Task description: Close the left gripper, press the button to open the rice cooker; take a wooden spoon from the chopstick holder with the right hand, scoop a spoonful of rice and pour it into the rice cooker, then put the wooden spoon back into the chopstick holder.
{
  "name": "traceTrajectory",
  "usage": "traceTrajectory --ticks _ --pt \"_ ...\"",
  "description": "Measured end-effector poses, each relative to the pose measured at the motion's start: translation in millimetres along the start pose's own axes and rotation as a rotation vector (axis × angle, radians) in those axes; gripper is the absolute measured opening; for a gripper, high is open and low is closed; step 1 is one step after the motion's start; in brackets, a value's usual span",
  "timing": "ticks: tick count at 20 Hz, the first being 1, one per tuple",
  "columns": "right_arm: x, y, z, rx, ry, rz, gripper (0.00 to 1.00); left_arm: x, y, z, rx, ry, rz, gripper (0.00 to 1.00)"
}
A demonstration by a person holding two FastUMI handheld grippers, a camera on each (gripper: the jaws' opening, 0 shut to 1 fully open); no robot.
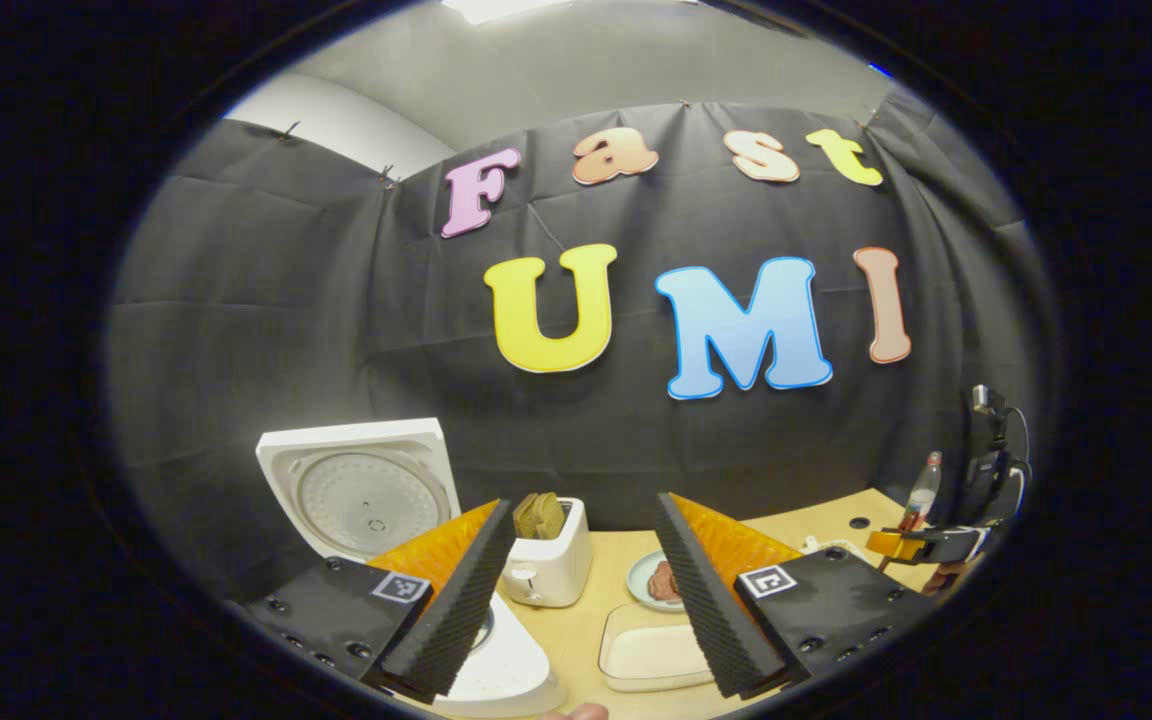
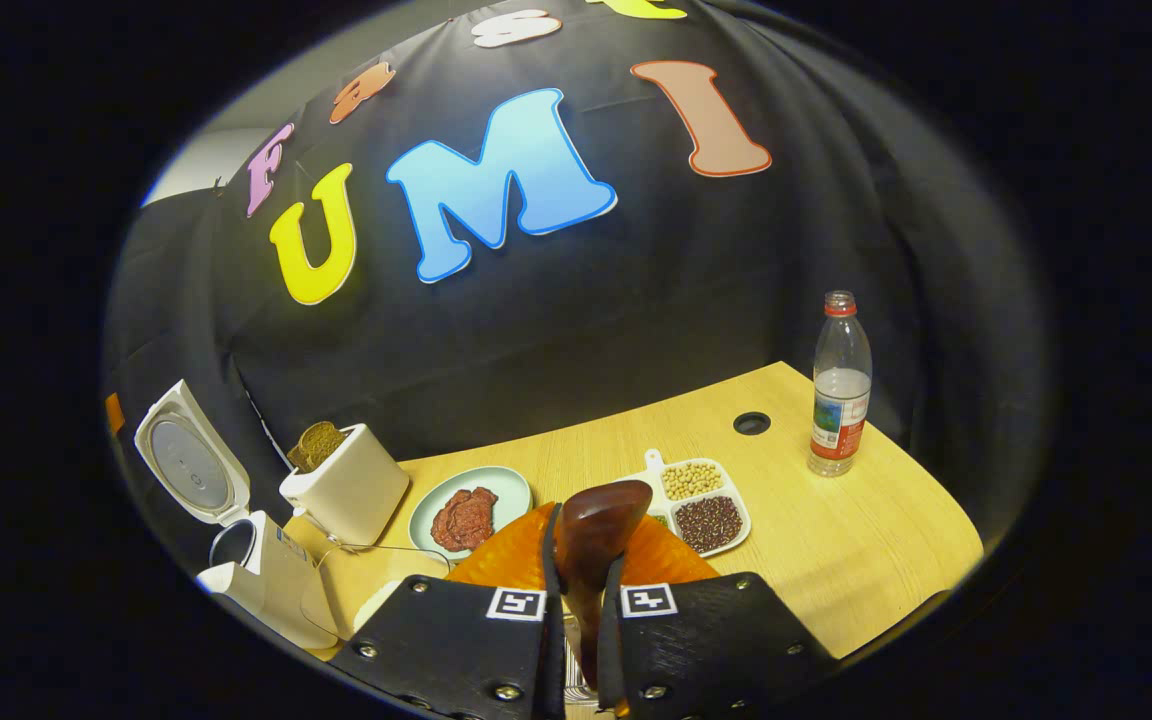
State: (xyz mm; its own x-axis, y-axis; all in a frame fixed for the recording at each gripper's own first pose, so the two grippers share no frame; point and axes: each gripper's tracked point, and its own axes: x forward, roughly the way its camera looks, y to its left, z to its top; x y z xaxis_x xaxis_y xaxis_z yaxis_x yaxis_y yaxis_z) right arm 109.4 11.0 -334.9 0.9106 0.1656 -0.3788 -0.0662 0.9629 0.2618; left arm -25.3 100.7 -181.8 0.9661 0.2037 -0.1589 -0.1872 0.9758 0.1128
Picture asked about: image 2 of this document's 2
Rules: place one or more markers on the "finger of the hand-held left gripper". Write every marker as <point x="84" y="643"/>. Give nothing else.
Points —
<point x="114" y="414"/>

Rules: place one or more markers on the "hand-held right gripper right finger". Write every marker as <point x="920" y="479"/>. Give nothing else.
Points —
<point x="706" y="645"/>

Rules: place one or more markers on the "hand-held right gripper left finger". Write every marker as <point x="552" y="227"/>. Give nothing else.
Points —
<point x="446" y="650"/>

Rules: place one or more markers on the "brown wooden spoon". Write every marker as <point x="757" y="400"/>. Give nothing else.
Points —
<point x="596" y="530"/>

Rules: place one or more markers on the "white rice cooker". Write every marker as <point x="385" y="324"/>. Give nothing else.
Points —
<point x="276" y="590"/>

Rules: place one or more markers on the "red meat slice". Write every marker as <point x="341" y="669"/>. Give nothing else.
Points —
<point x="448" y="525"/>
<point x="478" y="515"/>

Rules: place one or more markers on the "white divided bean dish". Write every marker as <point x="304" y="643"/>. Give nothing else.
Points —
<point x="711" y="520"/>

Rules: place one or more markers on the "light green plate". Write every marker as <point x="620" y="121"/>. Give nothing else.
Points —
<point x="501" y="490"/>

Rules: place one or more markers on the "white toaster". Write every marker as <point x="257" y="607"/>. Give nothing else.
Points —
<point x="351" y="490"/>

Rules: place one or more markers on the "brown toast slice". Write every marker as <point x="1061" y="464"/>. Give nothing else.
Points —
<point x="324" y="440"/>
<point x="301" y="455"/>

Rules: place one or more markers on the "black table grommet hole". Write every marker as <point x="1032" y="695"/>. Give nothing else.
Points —
<point x="752" y="423"/>

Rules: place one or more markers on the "clear plastic water bottle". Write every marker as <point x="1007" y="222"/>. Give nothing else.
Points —
<point x="841" y="400"/>

